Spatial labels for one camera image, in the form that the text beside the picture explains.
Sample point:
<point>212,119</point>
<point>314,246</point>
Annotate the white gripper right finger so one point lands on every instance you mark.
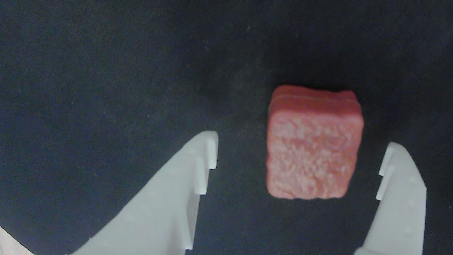
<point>403,212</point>

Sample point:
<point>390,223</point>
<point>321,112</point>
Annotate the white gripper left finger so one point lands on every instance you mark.
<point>159,216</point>

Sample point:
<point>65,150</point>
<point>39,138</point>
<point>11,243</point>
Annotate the reddish brown square toy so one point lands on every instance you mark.
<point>313,148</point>

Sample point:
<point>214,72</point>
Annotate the black mouse pad mat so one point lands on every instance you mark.
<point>106,71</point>

